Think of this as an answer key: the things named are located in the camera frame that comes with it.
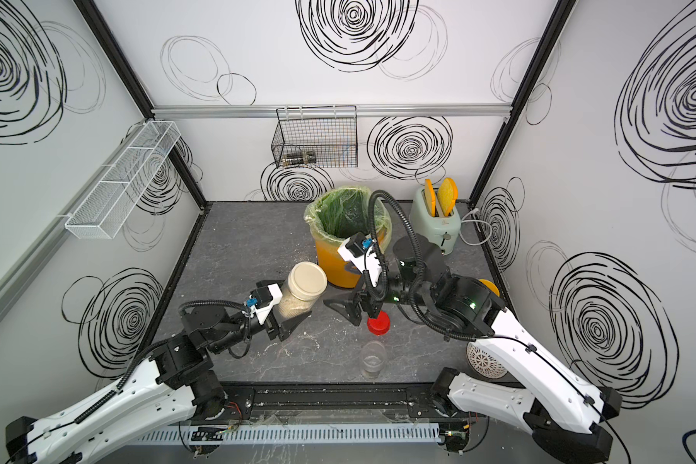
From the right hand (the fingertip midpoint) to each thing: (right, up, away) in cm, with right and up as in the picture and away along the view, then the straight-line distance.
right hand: (338, 285), depth 56 cm
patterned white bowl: (+40, -27, +23) cm, 53 cm away
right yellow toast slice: (+34, +22, +38) cm, 56 cm away
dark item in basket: (-15, +32, +31) cm, 47 cm away
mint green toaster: (+32, +10, +38) cm, 51 cm away
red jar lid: (+11, -18, +29) cm, 36 cm away
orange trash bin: (-2, +3, +5) cm, 6 cm away
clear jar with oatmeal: (+9, -26, +25) cm, 37 cm away
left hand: (-9, -4, +8) cm, 13 cm away
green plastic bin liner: (-2, +16, +37) cm, 41 cm away
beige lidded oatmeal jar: (-7, 0, +3) cm, 7 cm away
